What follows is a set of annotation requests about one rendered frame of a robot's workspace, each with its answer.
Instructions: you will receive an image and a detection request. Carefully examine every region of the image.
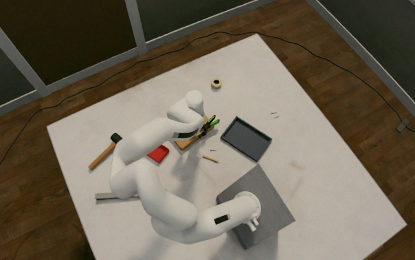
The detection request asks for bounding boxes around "dark green mallet with tan wooden handle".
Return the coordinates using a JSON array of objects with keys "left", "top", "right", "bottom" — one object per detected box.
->
[{"left": 88, "top": 133, "right": 123, "bottom": 170}]

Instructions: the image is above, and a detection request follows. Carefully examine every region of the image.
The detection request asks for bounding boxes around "red shallow tray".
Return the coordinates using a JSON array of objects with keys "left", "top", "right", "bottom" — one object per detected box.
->
[{"left": 147, "top": 145, "right": 170, "bottom": 164}]

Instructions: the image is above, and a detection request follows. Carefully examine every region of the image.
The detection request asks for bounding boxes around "grey flat bar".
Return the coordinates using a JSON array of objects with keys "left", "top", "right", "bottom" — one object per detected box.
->
[{"left": 95, "top": 193, "right": 139, "bottom": 200}]

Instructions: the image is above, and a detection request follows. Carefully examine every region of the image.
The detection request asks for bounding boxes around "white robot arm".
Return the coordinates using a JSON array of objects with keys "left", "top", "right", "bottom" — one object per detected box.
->
[{"left": 109, "top": 90, "right": 261, "bottom": 244}]

